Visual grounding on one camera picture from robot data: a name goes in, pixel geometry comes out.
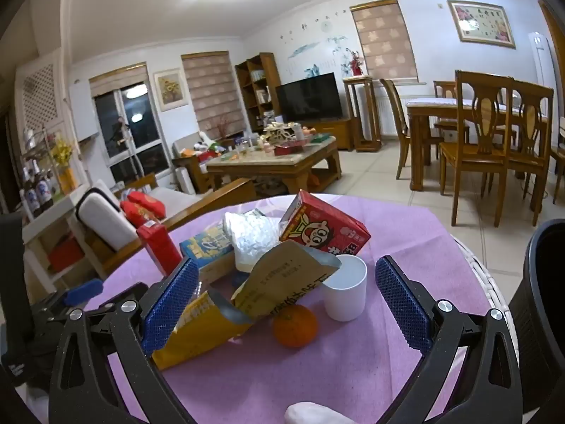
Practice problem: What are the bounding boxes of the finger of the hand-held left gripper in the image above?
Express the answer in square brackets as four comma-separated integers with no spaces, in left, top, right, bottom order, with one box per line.
[33,278,104,319]

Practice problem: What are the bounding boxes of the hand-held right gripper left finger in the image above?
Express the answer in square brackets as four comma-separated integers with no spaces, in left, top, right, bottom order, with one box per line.
[48,257,200,424]

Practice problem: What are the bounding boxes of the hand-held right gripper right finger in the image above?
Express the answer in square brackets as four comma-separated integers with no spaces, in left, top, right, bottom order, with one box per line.
[374,255,522,424]

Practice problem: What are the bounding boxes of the white cup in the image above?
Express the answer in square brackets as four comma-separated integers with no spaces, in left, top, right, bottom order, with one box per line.
[323,255,368,322]

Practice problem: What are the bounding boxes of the red box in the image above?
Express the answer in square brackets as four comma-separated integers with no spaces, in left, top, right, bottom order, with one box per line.
[136,222,183,277]

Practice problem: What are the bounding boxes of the white plastic packet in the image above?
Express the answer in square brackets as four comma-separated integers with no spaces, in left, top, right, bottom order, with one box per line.
[222,210,283,273]

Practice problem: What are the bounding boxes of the brown yellow snack bag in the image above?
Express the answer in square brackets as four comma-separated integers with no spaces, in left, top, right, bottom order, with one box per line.
[152,241,343,371]

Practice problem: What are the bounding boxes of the red snack packets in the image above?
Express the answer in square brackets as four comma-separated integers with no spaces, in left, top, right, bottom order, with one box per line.
[279,190,371,257]

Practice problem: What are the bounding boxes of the black trash bin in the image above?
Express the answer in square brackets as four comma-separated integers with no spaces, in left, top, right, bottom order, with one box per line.
[507,218,565,389]

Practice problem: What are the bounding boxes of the person's right hand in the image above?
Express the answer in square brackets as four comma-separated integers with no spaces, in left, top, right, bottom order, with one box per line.
[285,402,354,424]

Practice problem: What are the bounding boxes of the white sofa cushion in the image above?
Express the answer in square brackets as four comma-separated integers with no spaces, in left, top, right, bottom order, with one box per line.
[77,188,137,250]

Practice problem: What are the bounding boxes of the white wicker round table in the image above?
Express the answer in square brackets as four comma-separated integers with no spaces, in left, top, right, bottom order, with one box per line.
[450,234,510,323]

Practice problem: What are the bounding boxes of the red sofa cushion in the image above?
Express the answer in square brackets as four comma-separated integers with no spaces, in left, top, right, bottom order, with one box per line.
[120,190,166,226]

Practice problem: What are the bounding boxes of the wooden sofa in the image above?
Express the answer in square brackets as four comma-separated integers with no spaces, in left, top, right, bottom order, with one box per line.
[73,172,257,275]

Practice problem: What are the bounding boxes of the row of glass bottles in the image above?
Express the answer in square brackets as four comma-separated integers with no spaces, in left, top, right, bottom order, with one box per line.
[20,159,56,219]

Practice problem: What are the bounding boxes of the orange tangerine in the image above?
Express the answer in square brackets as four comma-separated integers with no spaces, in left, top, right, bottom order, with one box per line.
[272,304,319,349]

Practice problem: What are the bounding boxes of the purple tablecloth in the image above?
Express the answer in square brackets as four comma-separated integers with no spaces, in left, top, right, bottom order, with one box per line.
[84,193,490,424]

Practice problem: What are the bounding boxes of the yellow flower bouquet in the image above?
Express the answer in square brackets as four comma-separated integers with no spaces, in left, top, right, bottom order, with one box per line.
[50,139,78,193]

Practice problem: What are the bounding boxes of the wooden armchair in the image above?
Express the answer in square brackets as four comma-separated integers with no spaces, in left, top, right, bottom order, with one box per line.
[172,135,213,193]

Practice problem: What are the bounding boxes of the glass balcony door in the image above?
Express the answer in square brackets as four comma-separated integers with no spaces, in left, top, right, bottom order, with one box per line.
[90,75,171,177]

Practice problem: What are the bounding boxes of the wooden coffee table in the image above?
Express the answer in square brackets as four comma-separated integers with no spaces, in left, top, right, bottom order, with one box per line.
[207,136,343,195]

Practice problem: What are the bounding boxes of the wooden television stand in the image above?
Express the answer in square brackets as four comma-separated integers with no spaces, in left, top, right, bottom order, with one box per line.
[282,117,354,151]

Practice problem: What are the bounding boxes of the wooden dining chair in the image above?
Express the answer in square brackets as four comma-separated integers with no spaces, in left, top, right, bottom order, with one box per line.
[439,71,515,228]
[380,78,444,180]
[433,80,471,142]
[507,77,554,226]

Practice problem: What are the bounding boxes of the white radiator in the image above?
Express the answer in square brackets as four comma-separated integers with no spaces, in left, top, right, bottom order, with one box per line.
[375,95,416,137]

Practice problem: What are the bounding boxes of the wooden plant stand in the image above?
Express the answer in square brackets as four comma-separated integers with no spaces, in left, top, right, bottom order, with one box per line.
[343,76,382,152]

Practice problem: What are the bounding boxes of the wooden dining table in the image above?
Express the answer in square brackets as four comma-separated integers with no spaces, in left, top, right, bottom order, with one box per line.
[406,95,550,190]

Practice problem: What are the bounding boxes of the white lattice cabinet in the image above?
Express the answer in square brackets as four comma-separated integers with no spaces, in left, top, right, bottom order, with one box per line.
[15,48,71,142]

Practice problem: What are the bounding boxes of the framed sunflower painting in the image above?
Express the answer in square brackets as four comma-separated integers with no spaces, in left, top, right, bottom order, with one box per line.
[153,68,190,112]

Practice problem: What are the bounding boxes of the patterned window blind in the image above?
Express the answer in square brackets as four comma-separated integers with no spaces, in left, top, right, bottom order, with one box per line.
[181,51,245,140]
[350,0,419,84]

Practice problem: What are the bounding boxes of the black television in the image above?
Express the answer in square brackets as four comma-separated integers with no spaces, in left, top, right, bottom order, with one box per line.
[276,72,344,123]

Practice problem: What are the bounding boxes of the wooden bookshelf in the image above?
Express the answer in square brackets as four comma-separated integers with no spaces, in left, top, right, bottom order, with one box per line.
[235,52,283,133]

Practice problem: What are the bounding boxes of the white standing air conditioner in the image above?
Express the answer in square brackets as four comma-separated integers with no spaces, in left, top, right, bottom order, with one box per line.
[528,32,559,120]

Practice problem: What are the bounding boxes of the framed floral picture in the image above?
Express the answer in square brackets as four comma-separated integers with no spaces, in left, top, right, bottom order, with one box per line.
[447,0,517,49]

